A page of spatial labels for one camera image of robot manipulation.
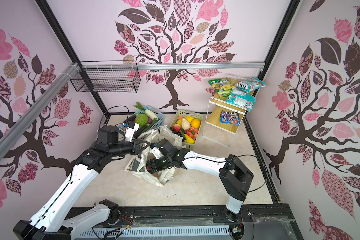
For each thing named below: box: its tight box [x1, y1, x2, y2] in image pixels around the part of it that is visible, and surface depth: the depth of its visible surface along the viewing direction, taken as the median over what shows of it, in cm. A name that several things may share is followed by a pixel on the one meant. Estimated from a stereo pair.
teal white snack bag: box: [235, 76, 267, 93], surface depth 84 cm
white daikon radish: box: [145, 109, 158, 121], surface depth 116 cm
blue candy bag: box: [220, 110, 241, 126], surface depth 95 cm
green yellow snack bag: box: [208, 78, 237, 98], surface depth 87 cm
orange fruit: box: [191, 118, 201, 129], surface depth 109 cm
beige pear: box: [181, 118, 191, 130], surface depth 106 cm
